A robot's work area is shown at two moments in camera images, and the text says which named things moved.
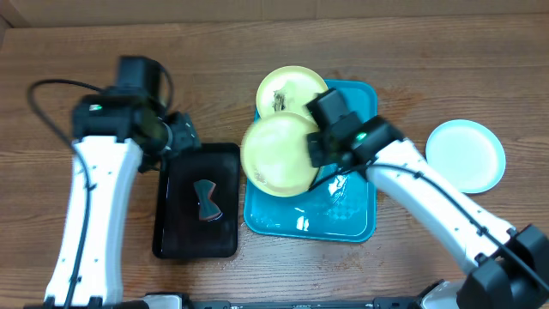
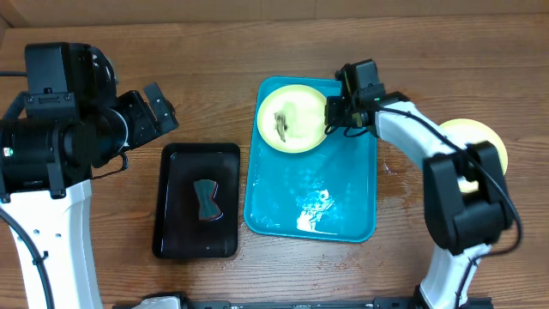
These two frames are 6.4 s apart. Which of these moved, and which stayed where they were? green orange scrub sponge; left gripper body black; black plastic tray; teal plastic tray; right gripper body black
Moved: left gripper body black; right gripper body black
Stayed: teal plastic tray; black plastic tray; green orange scrub sponge
